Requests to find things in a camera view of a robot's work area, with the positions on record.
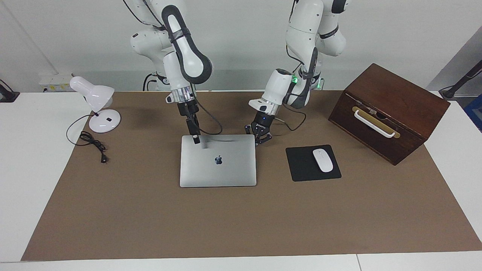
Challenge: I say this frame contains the black arm base cable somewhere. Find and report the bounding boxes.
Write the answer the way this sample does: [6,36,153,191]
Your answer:
[142,73,158,91]

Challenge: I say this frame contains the black stand foot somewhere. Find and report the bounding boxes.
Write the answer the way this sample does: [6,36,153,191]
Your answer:
[0,80,20,103]

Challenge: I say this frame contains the white wall power strip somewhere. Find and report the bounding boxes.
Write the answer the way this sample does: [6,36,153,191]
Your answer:
[39,73,73,93]

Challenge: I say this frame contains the black mouse pad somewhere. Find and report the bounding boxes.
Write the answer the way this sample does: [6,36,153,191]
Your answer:
[285,145,342,182]

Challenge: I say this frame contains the brown table mat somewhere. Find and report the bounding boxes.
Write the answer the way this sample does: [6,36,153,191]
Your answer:
[21,90,482,261]

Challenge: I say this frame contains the black lamp power cable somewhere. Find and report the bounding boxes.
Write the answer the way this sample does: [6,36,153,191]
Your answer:
[66,114,108,164]

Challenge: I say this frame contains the dark brown wooden box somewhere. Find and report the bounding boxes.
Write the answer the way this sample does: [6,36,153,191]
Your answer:
[328,63,451,166]

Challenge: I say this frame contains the black tripod stand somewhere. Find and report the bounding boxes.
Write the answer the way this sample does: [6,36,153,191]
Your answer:
[439,59,482,100]

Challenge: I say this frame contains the white computer mouse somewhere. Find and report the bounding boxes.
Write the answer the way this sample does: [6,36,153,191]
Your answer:
[313,148,334,173]

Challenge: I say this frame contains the blue crate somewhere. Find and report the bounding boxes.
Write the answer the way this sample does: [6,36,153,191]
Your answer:
[464,94,482,132]

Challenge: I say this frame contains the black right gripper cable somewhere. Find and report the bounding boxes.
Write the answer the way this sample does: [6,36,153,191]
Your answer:
[190,85,223,136]

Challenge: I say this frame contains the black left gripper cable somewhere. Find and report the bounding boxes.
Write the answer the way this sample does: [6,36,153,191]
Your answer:
[274,102,307,132]

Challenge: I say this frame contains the silver laptop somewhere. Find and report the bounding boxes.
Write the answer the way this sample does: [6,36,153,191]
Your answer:
[180,135,257,188]

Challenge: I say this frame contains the white desk lamp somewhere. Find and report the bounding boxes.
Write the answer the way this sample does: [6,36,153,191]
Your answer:
[69,76,121,133]

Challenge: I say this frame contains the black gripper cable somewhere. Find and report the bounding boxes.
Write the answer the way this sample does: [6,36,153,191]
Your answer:
[190,85,223,136]
[274,102,307,132]

